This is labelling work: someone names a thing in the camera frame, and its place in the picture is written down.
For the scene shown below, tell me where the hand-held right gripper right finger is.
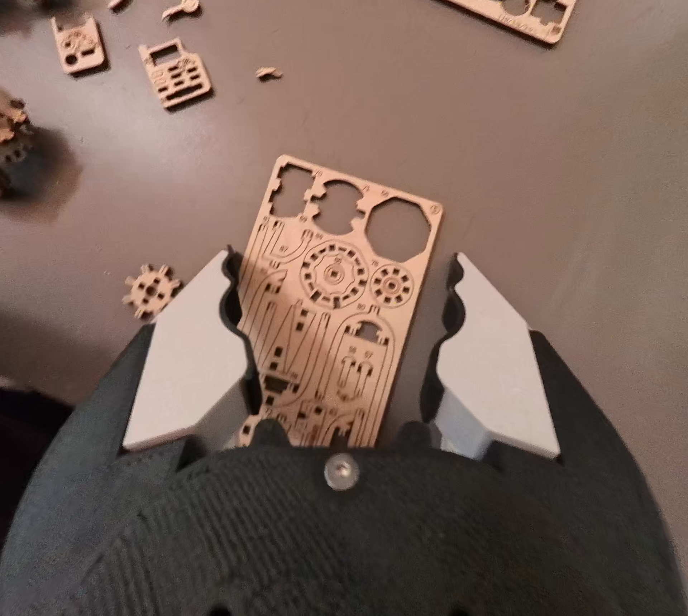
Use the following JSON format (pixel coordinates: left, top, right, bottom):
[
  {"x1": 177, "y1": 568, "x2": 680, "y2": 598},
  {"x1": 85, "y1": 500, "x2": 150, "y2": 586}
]
[{"x1": 421, "y1": 252, "x2": 561, "y2": 462}]

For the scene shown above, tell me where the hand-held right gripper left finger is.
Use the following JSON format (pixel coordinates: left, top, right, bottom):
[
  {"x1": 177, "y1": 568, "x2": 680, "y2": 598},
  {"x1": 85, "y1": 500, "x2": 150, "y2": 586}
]
[{"x1": 121, "y1": 245, "x2": 262, "y2": 454}]

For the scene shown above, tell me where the wooden puzzle sheet with octagon cutout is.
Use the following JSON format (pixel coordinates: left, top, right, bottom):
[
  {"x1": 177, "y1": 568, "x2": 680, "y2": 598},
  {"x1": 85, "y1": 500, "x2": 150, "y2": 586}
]
[{"x1": 235, "y1": 154, "x2": 445, "y2": 451}]

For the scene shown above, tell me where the grey desk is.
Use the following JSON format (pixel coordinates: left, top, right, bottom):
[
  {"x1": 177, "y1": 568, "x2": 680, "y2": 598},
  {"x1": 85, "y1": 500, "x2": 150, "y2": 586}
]
[{"x1": 0, "y1": 0, "x2": 688, "y2": 466}]

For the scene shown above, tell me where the flat wooden gear wheel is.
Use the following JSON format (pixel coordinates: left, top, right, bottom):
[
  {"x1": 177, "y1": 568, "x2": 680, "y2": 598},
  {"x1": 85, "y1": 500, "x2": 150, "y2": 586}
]
[{"x1": 121, "y1": 263, "x2": 183, "y2": 322}]

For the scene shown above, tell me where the person's dark clothing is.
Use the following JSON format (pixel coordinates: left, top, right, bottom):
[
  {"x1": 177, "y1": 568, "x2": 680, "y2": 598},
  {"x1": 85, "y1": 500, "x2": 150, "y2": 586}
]
[{"x1": 0, "y1": 374, "x2": 74, "y2": 512}]

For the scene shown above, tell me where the wooden grid piece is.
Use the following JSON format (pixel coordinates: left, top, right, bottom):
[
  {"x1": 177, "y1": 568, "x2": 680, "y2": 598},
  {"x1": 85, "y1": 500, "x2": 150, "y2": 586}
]
[{"x1": 138, "y1": 37, "x2": 214, "y2": 113}]

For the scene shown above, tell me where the wooden gear assembly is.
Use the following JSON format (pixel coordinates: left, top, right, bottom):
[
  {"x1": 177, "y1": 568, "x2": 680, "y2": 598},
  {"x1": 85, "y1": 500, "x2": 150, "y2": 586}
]
[{"x1": 0, "y1": 94, "x2": 34, "y2": 193}]

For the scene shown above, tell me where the small square wooden piece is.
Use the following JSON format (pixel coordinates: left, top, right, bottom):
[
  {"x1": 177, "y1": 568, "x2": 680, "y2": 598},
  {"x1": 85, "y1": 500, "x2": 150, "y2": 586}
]
[{"x1": 50, "y1": 13, "x2": 108, "y2": 76}]

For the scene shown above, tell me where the small key-shaped wooden piece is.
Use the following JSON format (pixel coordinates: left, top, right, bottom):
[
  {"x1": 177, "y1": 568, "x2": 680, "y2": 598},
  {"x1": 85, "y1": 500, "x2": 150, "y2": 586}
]
[{"x1": 160, "y1": 0, "x2": 202, "y2": 21}]

